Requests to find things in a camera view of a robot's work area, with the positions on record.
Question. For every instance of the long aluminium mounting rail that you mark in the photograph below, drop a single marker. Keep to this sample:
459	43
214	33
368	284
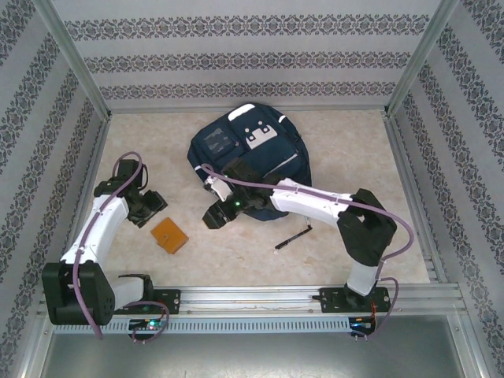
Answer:
252	299

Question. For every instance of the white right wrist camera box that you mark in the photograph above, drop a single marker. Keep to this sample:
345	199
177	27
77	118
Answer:
220	191

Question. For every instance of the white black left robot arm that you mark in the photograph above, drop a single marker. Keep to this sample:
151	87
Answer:
102	224

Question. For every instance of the aluminium side rail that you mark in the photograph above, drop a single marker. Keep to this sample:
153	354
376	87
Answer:
403	157
85	189

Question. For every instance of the orange leather wallet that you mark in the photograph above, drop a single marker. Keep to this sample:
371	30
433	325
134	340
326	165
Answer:
169	236

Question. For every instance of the aluminium frame post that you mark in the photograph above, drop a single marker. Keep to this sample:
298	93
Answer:
75	59
422	59

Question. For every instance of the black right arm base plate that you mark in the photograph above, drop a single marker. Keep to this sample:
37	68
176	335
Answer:
328	301

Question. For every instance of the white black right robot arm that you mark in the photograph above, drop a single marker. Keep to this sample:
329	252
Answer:
307	199

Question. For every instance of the thin aluminium wall strip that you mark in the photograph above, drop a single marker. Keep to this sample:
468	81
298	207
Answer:
157	111

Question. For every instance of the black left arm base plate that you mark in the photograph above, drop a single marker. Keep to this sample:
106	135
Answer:
171	301

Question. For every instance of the navy blue backpack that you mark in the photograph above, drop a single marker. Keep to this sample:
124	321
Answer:
299	165

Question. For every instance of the grey metal sheet panel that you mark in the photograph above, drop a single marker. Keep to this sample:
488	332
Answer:
252	358

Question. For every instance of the slim black pen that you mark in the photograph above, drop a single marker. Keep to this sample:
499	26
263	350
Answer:
291	239

